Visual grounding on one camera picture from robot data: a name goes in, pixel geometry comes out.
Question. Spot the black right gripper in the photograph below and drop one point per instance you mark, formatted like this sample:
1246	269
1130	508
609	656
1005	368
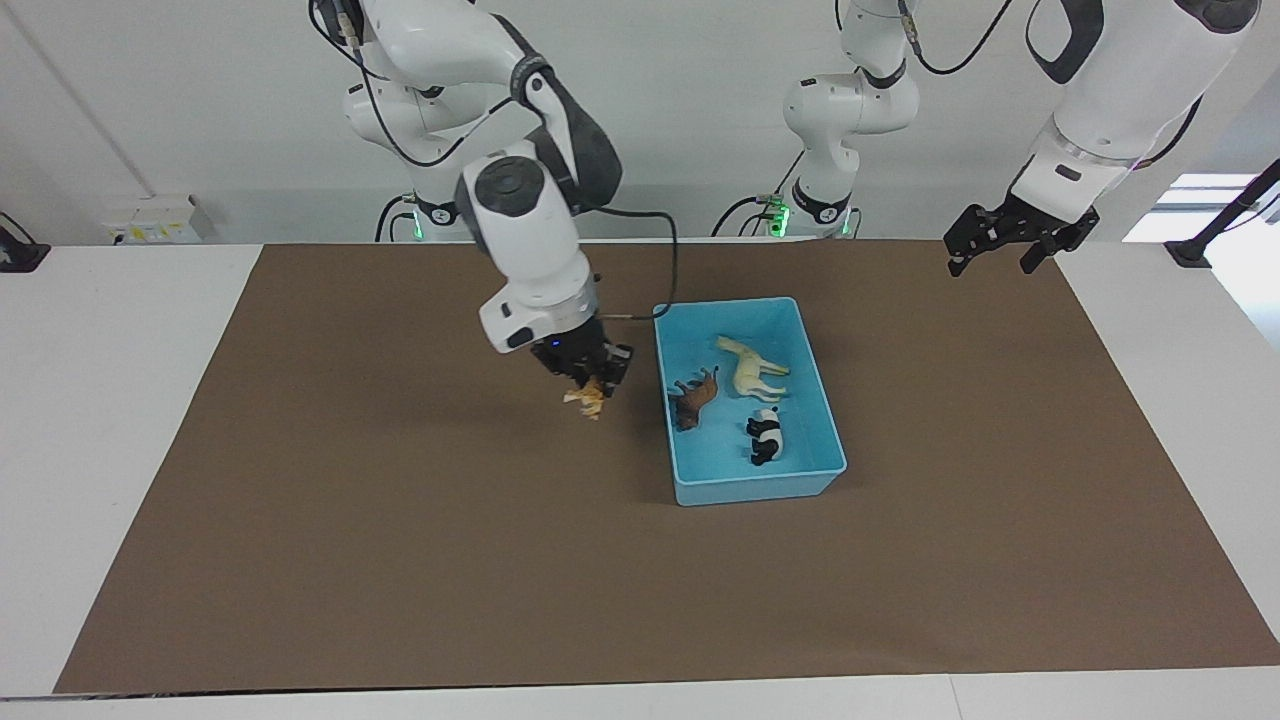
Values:
580	350

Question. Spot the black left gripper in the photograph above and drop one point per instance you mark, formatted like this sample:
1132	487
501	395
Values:
1035	222

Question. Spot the black stand with base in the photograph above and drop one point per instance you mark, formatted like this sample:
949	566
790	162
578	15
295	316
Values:
1215	230

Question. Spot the brown paper table mat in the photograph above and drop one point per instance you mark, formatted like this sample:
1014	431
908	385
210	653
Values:
400	560

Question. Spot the light blue plastic storage box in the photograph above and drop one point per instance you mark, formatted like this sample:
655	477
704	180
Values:
720	480

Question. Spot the orange striped tiger toy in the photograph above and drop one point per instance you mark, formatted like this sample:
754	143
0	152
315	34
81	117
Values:
588	398

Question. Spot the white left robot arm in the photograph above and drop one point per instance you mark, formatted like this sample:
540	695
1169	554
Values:
1120	90

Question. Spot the white wall socket box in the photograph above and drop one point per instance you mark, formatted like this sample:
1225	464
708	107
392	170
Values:
155	220

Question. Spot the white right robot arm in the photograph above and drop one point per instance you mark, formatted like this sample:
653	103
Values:
520	220

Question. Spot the black and white panda toy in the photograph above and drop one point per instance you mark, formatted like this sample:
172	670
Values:
766	435

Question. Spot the black table clamp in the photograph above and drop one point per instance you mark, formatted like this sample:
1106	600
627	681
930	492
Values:
20	250

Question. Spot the cream white horse toy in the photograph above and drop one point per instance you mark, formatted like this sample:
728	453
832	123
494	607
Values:
748	370

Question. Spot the brown lion toy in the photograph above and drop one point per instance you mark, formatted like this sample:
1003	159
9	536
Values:
692	400

